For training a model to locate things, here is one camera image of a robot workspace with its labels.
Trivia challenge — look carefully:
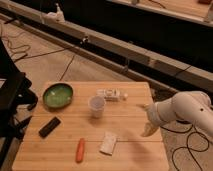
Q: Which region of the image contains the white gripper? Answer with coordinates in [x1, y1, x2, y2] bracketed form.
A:
[137, 102, 168, 137]

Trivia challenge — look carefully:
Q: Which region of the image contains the wooden beam rail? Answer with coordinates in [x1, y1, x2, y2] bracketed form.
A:
[0, 0, 213, 92]

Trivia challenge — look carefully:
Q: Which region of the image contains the orange carrot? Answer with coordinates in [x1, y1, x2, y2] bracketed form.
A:
[76, 138, 85, 163]

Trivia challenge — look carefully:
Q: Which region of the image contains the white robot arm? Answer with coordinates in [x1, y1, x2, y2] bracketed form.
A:
[141, 91, 213, 138]

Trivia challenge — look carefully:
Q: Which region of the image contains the black remote control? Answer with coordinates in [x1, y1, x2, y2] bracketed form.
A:
[39, 117, 61, 138]

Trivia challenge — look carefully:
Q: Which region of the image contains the white toy block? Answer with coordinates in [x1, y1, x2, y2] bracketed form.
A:
[96, 89, 128, 101]

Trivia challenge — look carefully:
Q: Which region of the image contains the green bowl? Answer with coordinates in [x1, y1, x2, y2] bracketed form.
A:
[42, 83, 73, 109]

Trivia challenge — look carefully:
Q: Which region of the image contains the black chair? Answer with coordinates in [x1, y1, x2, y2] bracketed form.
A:
[0, 39, 38, 168]

